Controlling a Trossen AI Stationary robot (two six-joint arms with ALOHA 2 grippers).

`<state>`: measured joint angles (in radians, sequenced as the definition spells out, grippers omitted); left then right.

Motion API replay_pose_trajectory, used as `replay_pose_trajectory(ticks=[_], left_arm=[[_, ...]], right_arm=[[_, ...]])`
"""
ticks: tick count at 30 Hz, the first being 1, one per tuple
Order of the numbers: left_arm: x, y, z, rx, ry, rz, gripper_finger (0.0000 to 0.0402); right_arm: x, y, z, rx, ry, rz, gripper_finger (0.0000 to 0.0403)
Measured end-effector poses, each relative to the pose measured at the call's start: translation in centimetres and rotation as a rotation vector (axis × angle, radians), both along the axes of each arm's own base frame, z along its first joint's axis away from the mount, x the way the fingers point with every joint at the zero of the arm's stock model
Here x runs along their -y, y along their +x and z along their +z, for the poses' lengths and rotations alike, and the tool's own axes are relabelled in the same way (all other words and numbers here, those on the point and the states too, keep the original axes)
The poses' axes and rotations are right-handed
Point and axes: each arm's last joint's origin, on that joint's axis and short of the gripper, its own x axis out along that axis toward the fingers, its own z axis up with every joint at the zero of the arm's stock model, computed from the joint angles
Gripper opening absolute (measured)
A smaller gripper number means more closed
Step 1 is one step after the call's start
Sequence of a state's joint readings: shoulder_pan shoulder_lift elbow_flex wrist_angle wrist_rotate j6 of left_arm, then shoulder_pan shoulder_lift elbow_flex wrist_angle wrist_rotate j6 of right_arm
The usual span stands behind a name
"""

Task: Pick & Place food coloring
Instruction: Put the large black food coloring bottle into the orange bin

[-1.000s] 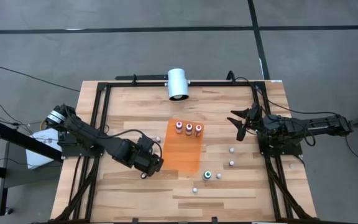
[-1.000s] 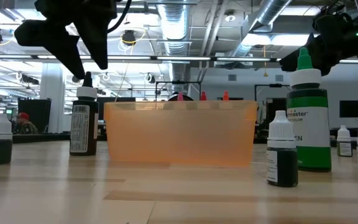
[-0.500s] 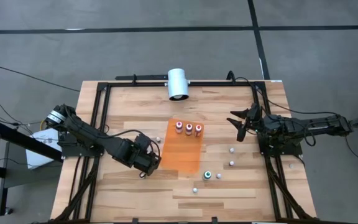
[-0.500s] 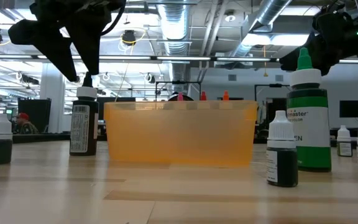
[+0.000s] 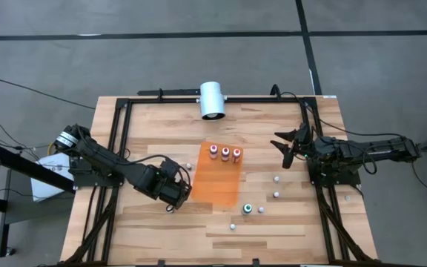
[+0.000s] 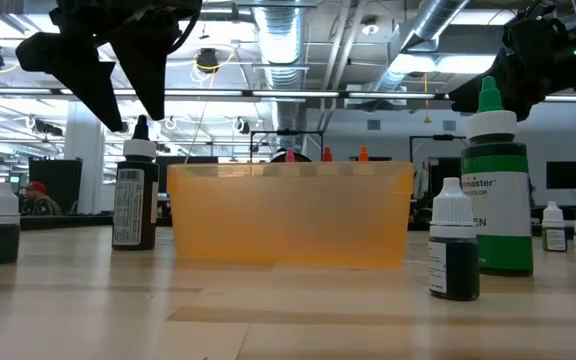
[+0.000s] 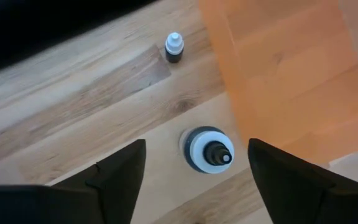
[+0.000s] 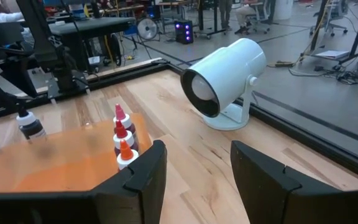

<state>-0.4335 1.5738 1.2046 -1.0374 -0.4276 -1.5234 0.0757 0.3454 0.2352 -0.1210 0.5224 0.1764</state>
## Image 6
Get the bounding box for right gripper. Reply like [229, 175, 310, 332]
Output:
[449, 4, 576, 122]

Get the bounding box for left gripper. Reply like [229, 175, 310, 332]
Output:
[15, 0, 203, 133]

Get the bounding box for large green food coloring bottle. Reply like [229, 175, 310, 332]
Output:
[460, 76, 535, 278]

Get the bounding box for black food coloring bottle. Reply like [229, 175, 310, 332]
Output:
[111, 114, 161, 252]

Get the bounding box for yellow hanging pendant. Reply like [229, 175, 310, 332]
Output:
[422, 73, 432, 125]

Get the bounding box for black monitor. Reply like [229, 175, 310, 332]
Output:
[546, 160, 576, 190]

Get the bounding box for black cabinet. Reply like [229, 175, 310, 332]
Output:
[28, 157, 84, 215]

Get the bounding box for person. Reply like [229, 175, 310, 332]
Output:
[20, 180, 64, 217]

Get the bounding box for orange translucent plastic bin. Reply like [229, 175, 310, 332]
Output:
[166, 160, 417, 266]

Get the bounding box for black metal frame stand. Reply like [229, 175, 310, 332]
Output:
[249, 129, 325, 162]
[409, 133, 468, 164]

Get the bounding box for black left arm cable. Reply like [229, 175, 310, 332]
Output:
[166, 9, 203, 55]

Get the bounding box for silver spiral ceiling duct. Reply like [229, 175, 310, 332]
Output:
[367, 0, 472, 94]

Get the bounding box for black aluminium table frame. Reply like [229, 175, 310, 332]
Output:
[0, 212, 576, 240]

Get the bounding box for silver ribbed ceiling duct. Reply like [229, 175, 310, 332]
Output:
[252, 4, 314, 134]

